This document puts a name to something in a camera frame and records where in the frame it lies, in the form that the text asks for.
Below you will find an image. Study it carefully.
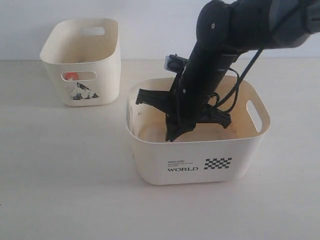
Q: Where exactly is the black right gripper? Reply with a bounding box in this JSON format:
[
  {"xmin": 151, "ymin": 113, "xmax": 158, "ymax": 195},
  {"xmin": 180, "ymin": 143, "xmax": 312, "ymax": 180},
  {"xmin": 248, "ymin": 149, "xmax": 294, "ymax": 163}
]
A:
[{"xmin": 135, "ymin": 88, "xmax": 232, "ymax": 142}]

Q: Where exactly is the cream plastic storage bin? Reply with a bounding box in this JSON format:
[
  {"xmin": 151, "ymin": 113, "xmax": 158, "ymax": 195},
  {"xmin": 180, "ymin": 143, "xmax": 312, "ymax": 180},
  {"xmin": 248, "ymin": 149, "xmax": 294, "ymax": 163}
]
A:
[
  {"xmin": 39, "ymin": 18, "xmax": 122, "ymax": 107},
  {"xmin": 126, "ymin": 77, "xmax": 271, "ymax": 185}
]

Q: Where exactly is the red object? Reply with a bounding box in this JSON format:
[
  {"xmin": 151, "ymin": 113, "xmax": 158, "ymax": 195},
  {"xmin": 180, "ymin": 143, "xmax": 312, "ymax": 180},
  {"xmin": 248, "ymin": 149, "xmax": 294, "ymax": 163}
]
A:
[{"xmin": 62, "ymin": 72, "xmax": 79, "ymax": 81}]

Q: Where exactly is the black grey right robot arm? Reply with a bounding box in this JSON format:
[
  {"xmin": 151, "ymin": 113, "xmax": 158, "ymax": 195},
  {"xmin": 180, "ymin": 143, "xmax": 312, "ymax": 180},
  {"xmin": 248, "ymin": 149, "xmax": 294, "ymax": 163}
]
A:
[{"xmin": 136, "ymin": 0, "xmax": 320, "ymax": 142}]

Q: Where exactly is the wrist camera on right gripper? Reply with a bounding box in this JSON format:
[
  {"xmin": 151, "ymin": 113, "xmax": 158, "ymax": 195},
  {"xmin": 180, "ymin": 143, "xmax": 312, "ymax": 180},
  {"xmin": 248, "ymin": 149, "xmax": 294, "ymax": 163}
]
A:
[{"xmin": 164, "ymin": 54, "xmax": 188, "ymax": 73}]

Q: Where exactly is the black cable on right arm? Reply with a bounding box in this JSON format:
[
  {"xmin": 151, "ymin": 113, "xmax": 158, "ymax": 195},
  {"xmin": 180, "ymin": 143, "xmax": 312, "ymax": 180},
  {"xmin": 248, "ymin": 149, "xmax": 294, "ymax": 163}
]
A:
[{"xmin": 209, "ymin": 47, "xmax": 265, "ymax": 112}]

